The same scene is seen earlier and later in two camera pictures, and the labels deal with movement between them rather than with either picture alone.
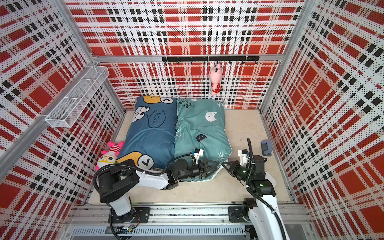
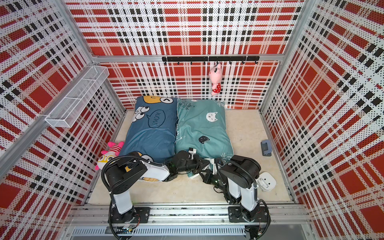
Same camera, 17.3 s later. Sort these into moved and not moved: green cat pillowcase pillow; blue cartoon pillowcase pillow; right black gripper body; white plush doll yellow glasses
Moved: right black gripper body
Not moved: green cat pillowcase pillow; white plush doll yellow glasses; blue cartoon pillowcase pillow
